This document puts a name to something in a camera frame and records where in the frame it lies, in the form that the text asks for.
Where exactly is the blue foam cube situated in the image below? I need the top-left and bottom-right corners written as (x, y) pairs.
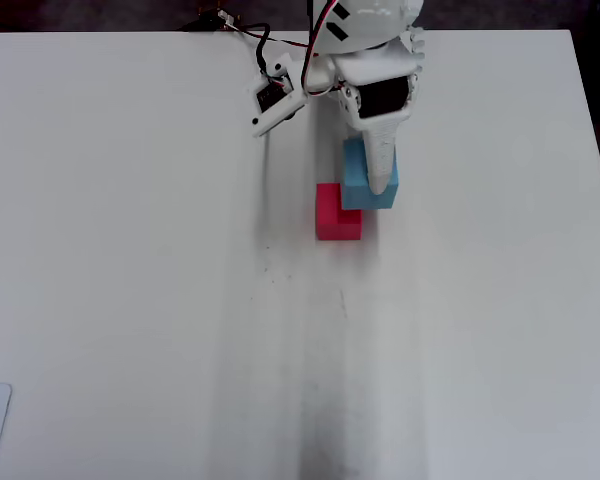
top-left (340, 138), bottom-right (400, 211)

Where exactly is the dark motor controller board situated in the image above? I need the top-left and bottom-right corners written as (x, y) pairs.
top-left (179, 8), bottom-right (241, 35)

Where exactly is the red foam cube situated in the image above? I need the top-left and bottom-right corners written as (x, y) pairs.
top-left (314, 182), bottom-right (364, 242)

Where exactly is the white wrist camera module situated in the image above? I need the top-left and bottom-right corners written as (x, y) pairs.
top-left (244, 53), bottom-right (312, 140)

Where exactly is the red black wire bundle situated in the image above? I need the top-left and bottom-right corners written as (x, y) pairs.
top-left (239, 27), bottom-right (314, 50)

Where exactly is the white servo cable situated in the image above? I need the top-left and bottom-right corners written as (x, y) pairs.
top-left (299, 0), bottom-right (346, 99)

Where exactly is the black camera cable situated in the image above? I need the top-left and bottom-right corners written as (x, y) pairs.
top-left (253, 22), bottom-right (277, 82)

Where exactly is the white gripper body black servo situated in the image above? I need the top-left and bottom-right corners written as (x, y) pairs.
top-left (328, 45), bottom-right (424, 130)

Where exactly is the white spiral cable wrap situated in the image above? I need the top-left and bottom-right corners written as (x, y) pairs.
top-left (407, 24), bottom-right (427, 79)

